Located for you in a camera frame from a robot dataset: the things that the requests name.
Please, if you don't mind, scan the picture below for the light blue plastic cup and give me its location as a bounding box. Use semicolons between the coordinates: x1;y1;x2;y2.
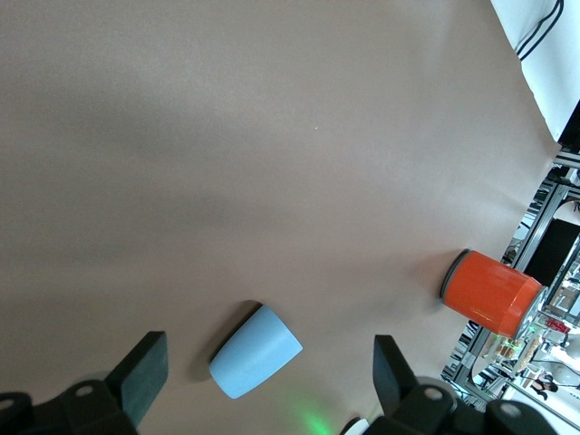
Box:
208;303;304;401

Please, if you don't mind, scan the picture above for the large orange can grey lid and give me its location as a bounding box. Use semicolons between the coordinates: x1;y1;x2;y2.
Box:
440;248;549;339

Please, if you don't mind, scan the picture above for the brown table cloth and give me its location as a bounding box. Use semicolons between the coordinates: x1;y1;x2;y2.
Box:
0;0;563;435

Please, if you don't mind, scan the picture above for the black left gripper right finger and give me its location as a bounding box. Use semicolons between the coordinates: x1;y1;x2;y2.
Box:
373;334;457;435

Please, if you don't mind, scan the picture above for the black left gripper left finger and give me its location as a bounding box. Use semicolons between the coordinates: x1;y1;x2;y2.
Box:
58;330;169;435

